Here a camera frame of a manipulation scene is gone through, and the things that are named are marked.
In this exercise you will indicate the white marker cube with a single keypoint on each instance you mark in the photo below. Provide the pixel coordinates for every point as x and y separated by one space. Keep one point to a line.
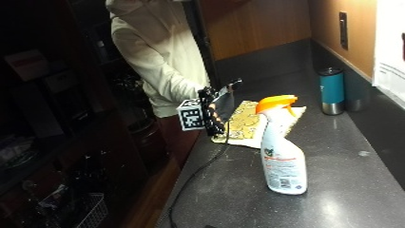
192 115

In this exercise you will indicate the yellow patterned cloth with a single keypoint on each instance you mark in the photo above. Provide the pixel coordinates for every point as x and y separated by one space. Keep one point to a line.
248 125

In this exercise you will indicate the white spray bottle orange trigger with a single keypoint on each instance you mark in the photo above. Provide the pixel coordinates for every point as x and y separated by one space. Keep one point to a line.
283 158

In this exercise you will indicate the the person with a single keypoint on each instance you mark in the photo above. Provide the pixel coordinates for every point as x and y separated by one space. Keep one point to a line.
160 47

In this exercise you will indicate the teal steel tumbler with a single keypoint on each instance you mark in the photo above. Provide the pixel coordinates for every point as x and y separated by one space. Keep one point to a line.
332 91

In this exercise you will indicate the dark wooden shelf unit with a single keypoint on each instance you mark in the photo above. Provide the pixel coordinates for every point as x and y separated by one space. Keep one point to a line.
63 133

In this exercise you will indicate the white paper sheet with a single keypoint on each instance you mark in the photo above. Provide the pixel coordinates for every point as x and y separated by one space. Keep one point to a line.
390 47

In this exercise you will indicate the pale box with red label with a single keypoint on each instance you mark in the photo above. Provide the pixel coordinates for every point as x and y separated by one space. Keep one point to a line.
25 65

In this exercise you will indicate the dark wall outlet plate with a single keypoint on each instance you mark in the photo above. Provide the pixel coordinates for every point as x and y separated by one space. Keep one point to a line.
343 30

